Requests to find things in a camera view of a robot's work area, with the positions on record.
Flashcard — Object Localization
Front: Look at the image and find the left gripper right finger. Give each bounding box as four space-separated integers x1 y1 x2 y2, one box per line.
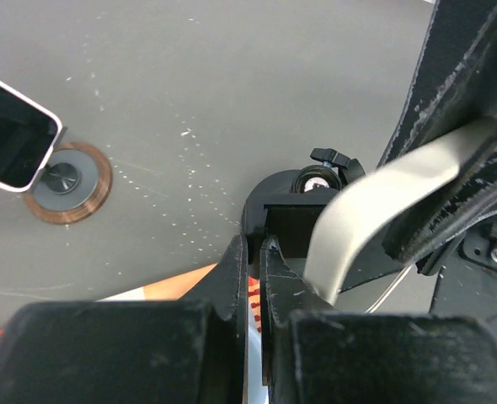
259 237 497 403

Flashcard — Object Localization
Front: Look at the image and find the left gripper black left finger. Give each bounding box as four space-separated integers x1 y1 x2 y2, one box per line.
0 236 249 403

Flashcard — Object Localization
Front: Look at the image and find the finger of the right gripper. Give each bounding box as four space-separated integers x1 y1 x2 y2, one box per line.
381 1 497 263

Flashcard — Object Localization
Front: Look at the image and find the black round base clamp stand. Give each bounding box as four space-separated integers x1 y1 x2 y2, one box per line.
241 148 365 279

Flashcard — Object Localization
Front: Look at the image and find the grey phone stand wooden base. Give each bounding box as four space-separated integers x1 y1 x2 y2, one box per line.
24 141 113 226

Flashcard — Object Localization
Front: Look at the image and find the pink case smartphone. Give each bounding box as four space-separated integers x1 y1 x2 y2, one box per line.
0 80 63 193

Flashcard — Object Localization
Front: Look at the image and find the orange patterned cloth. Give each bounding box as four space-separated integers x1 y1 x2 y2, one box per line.
0 263 261 337

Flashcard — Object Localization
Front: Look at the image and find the light blue mug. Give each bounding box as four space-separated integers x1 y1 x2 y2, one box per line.
245 326 269 404

